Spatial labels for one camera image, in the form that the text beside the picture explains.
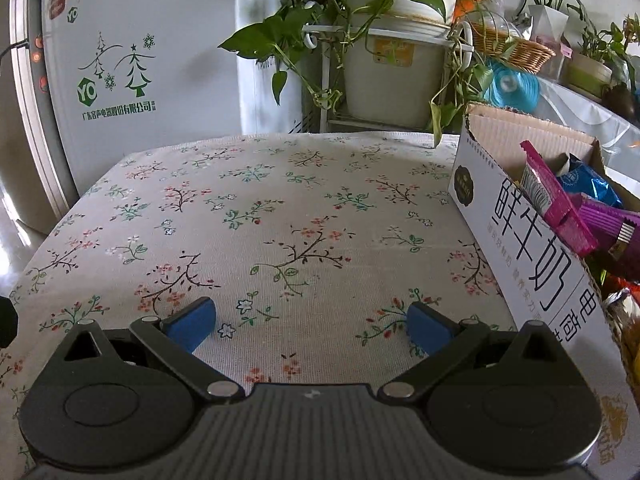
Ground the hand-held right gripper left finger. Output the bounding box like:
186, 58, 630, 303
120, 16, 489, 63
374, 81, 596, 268
42, 296, 247, 404

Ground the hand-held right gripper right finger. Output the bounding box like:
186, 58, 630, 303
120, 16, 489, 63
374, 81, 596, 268
377, 301, 587, 406

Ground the white printed cardboard box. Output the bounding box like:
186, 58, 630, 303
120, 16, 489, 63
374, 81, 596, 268
447, 101, 640, 480

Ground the pink and white snack packet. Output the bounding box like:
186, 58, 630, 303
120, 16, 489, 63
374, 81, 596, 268
520, 140, 600, 258

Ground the purple snack packet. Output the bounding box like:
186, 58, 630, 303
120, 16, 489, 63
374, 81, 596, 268
570, 192, 640, 262

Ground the blue snack packet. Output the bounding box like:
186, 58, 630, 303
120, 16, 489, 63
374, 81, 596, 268
555, 152, 626, 211

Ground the floral tablecloth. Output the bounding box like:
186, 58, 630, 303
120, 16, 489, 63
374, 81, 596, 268
0, 132, 640, 480

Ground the white metal plant stand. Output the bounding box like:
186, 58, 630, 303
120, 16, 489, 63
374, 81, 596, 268
300, 5, 476, 136

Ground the large white plant pot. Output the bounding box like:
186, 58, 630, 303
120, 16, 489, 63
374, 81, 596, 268
342, 27, 451, 128

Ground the clear plastic table cover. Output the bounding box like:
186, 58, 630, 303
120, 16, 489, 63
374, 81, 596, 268
535, 77, 640, 171

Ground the wicker basket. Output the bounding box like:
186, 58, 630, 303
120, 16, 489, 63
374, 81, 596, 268
470, 20, 557, 76

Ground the dark brown pot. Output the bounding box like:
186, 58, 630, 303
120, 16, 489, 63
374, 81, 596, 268
602, 82, 639, 122

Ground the green pothos plant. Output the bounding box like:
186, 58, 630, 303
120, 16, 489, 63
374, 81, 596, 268
218, 0, 501, 148

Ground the small potted plant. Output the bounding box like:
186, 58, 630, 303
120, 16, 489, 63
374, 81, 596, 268
565, 15, 640, 103

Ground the white chest freezer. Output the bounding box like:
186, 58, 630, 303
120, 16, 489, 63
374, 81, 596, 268
10, 0, 246, 233

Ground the plant in white vase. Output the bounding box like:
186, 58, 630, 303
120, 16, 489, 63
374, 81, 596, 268
500, 0, 601, 47

